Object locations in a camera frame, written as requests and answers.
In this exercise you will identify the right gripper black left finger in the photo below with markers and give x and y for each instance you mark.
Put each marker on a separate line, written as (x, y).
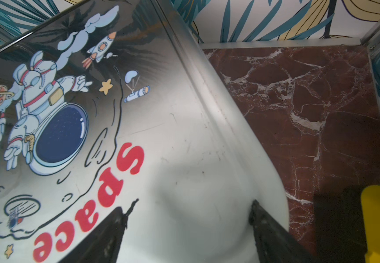
(103, 244)

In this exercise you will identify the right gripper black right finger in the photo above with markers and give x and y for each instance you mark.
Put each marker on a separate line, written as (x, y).
(273, 243)

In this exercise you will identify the white space-print kids suitcase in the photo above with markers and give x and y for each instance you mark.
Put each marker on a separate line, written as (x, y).
(106, 102)

